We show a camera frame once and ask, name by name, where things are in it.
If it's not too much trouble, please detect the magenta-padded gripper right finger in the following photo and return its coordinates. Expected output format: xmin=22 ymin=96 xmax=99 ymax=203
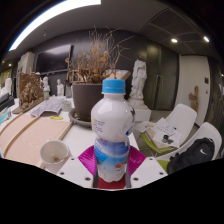
xmin=124 ymin=145 xmax=169 ymax=189

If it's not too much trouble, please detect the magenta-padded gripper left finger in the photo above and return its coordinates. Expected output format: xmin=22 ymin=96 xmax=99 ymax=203
xmin=55 ymin=145 xmax=99 ymax=189

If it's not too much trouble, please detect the white bottle with blue cap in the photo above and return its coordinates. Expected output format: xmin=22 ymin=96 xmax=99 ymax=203
xmin=90 ymin=78 xmax=136 ymax=183

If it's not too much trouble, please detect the white mug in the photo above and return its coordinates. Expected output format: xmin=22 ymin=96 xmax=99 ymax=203
xmin=39 ymin=139 xmax=70 ymax=174

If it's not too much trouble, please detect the stack of papers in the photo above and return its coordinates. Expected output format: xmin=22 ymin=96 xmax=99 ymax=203
xmin=143 ymin=117 xmax=183 ymax=149

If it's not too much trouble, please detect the black backpack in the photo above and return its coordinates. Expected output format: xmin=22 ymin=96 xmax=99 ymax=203
xmin=166 ymin=137 xmax=216 ymax=175

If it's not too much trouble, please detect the small white cup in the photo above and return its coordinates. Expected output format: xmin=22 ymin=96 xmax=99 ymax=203
xmin=61 ymin=99 xmax=73 ymax=112

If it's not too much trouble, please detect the dried plant in dark pot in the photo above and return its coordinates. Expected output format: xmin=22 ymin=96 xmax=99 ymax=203
xmin=64 ymin=26 xmax=134 ymax=122

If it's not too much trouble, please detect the tan wooden drawing board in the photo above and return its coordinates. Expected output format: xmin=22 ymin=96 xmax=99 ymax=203
xmin=0 ymin=113 xmax=74 ymax=168

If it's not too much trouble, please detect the white chair with green cushion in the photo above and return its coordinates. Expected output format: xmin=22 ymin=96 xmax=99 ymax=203
xmin=156 ymin=121 xmax=223 ymax=174
xmin=139 ymin=103 xmax=198 ymax=158

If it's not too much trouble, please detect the small white figurine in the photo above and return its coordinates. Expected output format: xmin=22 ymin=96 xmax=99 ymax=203
xmin=42 ymin=76 xmax=51 ymax=98
xmin=55 ymin=78 xmax=65 ymax=98

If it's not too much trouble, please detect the white plaster torso statue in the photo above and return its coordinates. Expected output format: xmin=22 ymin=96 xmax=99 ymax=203
xmin=128 ymin=59 xmax=148 ymax=101

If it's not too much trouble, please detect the wooden figure sculpture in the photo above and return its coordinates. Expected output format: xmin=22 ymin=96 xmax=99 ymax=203
xmin=188 ymin=85 xmax=200 ymax=113

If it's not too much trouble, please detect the cardboard box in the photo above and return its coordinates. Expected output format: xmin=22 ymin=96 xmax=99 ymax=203
xmin=106 ymin=68 xmax=132 ymax=81

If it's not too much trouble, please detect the black boxes stack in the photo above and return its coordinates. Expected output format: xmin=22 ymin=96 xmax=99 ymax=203
xmin=0 ymin=93 xmax=15 ymax=113

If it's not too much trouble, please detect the white cabinet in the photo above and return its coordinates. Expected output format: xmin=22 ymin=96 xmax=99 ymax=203
xmin=15 ymin=51 xmax=36 ymax=98

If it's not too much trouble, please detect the white statue pedestal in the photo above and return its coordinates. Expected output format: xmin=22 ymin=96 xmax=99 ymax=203
xmin=128 ymin=96 xmax=153 ymax=123

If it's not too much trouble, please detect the black wall screen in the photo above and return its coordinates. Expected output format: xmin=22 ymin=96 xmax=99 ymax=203
xmin=35 ymin=44 xmax=73 ymax=75

